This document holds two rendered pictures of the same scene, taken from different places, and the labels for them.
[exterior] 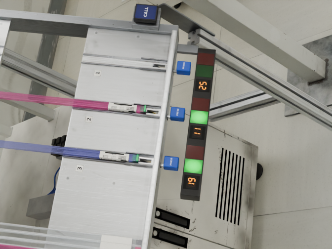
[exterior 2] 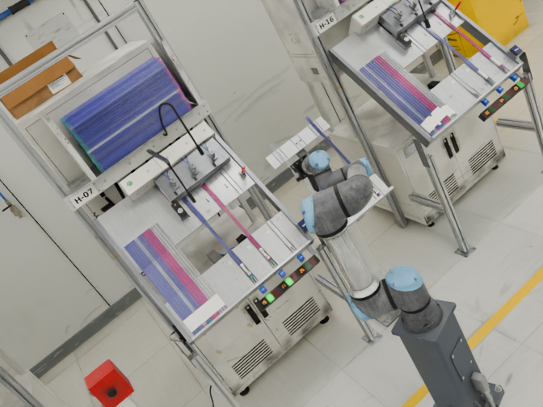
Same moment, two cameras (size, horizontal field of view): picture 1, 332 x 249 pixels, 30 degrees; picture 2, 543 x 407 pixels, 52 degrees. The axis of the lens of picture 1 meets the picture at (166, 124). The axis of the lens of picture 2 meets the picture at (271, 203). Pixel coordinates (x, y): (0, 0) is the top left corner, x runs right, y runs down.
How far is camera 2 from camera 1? 1.24 m
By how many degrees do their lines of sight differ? 13
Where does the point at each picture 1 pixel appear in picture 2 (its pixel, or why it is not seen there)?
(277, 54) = not seen: hidden behind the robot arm
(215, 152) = (307, 295)
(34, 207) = (212, 254)
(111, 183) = (236, 278)
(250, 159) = (322, 312)
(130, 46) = (289, 232)
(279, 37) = (376, 271)
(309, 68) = not seen: hidden behind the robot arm
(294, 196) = (326, 345)
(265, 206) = (313, 338)
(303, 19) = not seen: hidden behind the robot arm
